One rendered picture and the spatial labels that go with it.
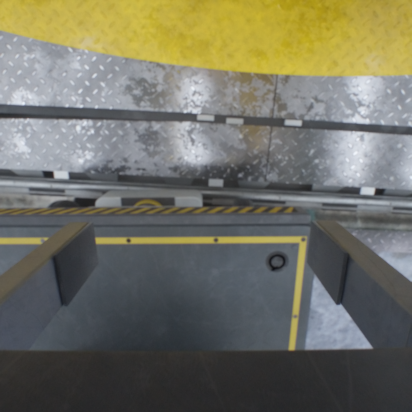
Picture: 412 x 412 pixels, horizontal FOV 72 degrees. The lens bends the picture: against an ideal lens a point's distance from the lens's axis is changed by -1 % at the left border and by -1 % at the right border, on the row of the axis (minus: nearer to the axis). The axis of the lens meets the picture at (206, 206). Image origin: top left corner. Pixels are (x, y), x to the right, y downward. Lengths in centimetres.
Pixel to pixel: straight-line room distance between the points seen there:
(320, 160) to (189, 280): 51
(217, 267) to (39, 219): 34
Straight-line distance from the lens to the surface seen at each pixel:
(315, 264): 16
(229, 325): 63
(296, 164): 85
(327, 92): 87
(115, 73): 85
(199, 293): 58
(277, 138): 83
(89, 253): 17
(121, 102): 84
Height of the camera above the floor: 80
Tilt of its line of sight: 73 degrees down
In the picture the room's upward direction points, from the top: 180 degrees counter-clockwise
